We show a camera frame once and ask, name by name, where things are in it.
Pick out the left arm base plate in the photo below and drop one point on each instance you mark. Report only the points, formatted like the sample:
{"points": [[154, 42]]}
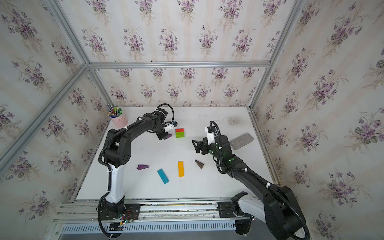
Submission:
{"points": [[129, 213]]}

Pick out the teal long block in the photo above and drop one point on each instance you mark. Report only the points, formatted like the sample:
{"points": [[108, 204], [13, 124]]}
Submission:
{"points": [[163, 176]]}

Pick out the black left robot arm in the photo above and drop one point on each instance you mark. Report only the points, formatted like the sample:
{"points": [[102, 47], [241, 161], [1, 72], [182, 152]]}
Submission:
{"points": [[117, 151]]}

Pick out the aluminium mounting rail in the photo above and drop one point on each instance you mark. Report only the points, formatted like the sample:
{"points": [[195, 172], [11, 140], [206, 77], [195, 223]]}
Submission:
{"points": [[156, 216]]}

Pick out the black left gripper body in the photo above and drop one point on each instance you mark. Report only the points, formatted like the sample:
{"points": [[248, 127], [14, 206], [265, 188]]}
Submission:
{"points": [[161, 133]]}

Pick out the green rectangular block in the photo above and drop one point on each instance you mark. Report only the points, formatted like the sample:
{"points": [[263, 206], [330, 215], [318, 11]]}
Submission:
{"points": [[180, 134]]}

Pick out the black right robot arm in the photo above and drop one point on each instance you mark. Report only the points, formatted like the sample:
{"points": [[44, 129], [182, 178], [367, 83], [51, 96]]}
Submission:
{"points": [[276, 206]]}

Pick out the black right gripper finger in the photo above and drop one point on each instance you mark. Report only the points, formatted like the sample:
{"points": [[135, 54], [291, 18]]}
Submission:
{"points": [[197, 143], [198, 149]]}

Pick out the red rectangular block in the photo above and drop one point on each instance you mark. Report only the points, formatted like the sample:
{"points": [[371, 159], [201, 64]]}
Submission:
{"points": [[179, 130]]}

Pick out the yellow long block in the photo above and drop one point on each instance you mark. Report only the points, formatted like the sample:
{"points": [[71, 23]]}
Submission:
{"points": [[181, 169]]}

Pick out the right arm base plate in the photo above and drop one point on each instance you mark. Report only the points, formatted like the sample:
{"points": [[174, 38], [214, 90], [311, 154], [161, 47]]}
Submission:
{"points": [[226, 211]]}

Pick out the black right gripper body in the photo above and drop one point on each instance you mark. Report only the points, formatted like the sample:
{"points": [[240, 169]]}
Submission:
{"points": [[212, 149]]}

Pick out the pink pen cup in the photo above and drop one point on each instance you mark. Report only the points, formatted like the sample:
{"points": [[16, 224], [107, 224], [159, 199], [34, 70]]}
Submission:
{"points": [[120, 121]]}

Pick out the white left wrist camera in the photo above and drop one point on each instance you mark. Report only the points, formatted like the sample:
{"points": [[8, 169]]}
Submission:
{"points": [[170, 125]]}

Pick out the coloured pens bunch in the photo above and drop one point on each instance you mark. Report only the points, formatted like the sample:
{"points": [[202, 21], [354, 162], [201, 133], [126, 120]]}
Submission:
{"points": [[114, 111]]}

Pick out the brown triangle block lower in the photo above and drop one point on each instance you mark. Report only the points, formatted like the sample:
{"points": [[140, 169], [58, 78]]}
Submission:
{"points": [[200, 164]]}

